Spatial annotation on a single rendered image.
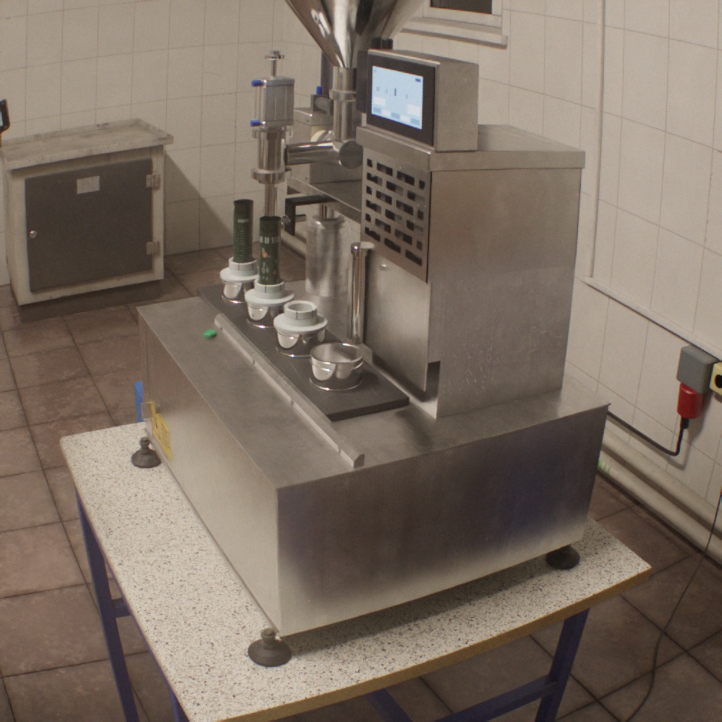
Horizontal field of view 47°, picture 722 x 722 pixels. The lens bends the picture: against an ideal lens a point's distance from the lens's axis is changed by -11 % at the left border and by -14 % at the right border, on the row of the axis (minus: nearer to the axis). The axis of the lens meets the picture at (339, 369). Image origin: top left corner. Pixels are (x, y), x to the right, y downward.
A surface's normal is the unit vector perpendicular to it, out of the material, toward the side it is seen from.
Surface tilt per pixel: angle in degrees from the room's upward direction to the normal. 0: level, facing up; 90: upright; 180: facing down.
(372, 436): 0
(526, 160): 90
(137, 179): 90
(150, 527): 0
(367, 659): 0
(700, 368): 90
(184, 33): 90
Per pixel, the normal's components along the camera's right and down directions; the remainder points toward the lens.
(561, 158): 0.44, 0.39
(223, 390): 0.03, -0.91
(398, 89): -0.90, 0.17
